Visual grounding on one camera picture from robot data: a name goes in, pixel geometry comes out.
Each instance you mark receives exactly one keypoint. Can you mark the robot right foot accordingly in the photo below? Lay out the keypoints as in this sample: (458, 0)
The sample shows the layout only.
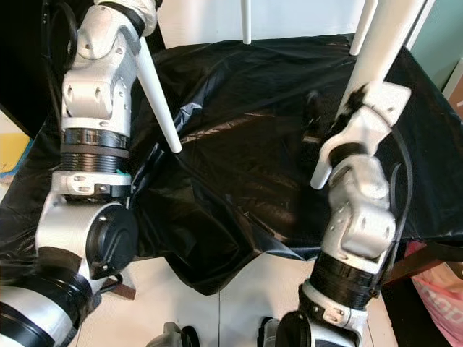
(275, 332)

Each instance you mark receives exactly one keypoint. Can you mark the white board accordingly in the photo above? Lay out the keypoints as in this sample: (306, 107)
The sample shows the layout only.
(296, 18)

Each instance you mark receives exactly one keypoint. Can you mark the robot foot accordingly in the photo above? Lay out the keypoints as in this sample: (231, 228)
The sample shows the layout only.
(173, 335)
(275, 332)

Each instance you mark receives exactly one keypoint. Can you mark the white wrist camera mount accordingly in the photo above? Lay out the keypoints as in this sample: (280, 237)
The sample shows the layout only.
(150, 16)
(362, 126)

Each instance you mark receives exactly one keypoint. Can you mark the pink plastic bag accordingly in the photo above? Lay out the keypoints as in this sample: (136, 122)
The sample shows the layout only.
(440, 303)

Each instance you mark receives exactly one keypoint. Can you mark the black plastic sheet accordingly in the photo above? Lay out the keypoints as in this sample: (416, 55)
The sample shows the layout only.
(246, 144)

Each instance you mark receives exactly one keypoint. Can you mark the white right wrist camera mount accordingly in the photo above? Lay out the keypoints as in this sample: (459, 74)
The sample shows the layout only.
(362, 126)

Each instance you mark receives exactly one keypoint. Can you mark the black door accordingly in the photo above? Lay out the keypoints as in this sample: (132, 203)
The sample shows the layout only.
(22, 50)

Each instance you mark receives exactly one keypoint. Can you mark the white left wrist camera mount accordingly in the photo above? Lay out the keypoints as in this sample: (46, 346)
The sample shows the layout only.
(150, 16)

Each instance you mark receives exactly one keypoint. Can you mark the yellow bag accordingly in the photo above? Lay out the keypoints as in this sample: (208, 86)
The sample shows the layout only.
(11, 159)

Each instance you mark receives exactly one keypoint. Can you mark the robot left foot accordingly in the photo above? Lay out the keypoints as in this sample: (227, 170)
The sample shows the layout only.
(173, 335)

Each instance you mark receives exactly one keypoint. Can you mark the white plastic table leg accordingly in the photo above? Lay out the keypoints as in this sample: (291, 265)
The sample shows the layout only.
(363, 29)
(383, 50)
(246, 22)
(159, 101)

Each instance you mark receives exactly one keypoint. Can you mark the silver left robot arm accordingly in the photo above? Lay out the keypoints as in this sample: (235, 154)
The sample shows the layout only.
(98, 108)

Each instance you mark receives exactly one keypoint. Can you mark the brown wooden cabinet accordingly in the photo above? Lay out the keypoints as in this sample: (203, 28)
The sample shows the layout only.
(456, 90)

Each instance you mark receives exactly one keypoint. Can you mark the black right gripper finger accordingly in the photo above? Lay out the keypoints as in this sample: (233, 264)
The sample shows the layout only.
(313, 114)

